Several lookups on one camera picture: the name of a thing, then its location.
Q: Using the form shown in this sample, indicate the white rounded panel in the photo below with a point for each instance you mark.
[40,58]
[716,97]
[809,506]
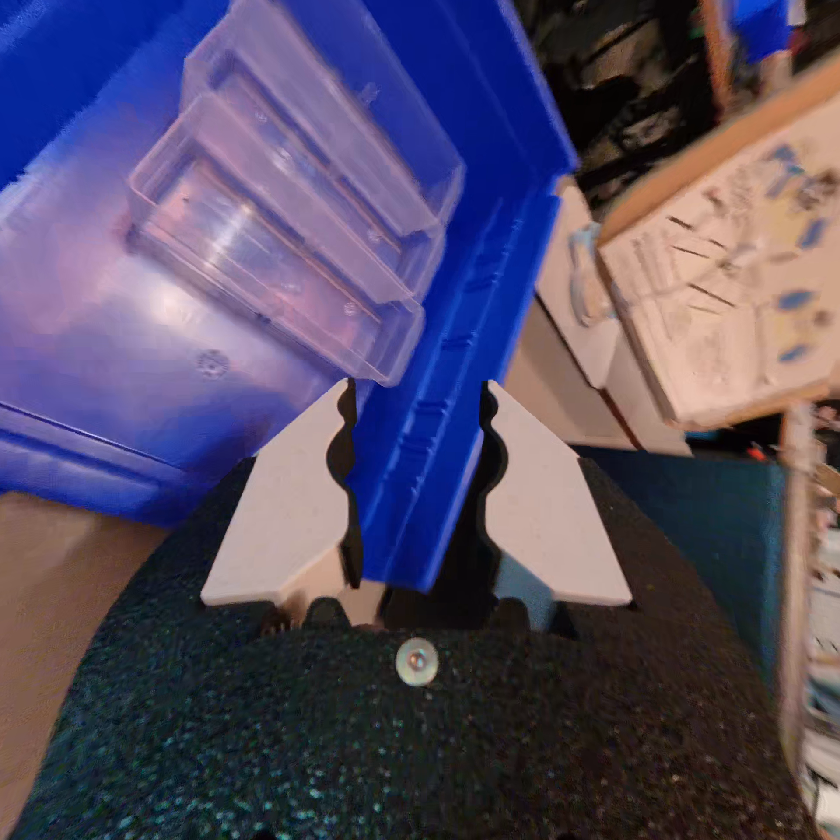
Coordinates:
[590,341]

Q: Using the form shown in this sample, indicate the dark blue box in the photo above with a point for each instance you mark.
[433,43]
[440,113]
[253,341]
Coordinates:
[695,525]

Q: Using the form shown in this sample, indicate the wooden board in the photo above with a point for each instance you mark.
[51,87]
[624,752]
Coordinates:
[663,184]

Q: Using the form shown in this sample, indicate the blue plastic drawer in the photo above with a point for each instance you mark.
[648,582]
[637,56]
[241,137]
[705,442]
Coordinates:
[98,315]

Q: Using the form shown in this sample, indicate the clear plastic box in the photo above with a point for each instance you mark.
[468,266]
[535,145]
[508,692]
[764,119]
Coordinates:
[262,236]
[341,111]

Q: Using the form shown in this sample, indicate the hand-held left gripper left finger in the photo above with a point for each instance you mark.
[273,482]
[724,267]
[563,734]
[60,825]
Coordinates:
[289,499]

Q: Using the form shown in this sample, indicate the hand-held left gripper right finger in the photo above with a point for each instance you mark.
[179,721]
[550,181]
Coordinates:
[551,518]

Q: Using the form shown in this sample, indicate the printed instruction sheet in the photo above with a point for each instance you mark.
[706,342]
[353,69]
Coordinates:
[728,275]

